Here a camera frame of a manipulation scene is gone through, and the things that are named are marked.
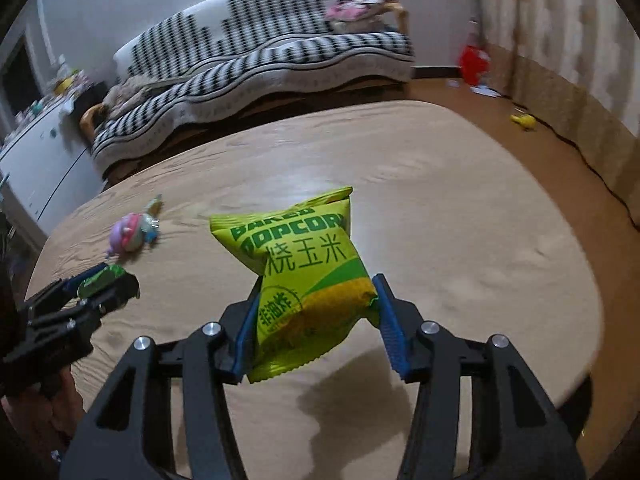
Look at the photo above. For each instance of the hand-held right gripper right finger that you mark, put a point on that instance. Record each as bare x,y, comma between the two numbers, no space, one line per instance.
392,340

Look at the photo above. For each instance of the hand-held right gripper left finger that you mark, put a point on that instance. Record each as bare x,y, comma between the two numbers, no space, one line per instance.
242,340

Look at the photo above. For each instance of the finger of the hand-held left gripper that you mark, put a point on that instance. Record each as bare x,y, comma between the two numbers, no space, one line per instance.
55,292
117,292

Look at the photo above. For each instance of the green foil wrapper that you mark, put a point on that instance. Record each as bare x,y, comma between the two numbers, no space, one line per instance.
100,279

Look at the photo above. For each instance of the yellow-green popcorn snack bag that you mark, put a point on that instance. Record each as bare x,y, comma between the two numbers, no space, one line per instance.
310,270

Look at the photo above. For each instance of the pink purple plush toy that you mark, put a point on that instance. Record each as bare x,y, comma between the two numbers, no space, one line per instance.
132,232

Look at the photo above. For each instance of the small green tan trinket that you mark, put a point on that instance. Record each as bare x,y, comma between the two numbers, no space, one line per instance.
156,203

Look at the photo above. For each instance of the white cabinet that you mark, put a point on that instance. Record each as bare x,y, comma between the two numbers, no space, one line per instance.
45,170

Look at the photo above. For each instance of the brown crumpled cloth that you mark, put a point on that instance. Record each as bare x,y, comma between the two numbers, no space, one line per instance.
130,95

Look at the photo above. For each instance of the black white striped sofa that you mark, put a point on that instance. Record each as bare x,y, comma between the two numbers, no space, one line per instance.
240,80

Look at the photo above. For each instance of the yellow toy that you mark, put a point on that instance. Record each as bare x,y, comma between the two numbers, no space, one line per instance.
522,121

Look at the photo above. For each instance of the white paper scrap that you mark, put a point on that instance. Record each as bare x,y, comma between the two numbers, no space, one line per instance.
486,91

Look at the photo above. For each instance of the red bag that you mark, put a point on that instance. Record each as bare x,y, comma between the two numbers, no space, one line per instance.
475,64

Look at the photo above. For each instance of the beige curtain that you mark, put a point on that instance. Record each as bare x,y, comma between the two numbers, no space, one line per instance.
575,60

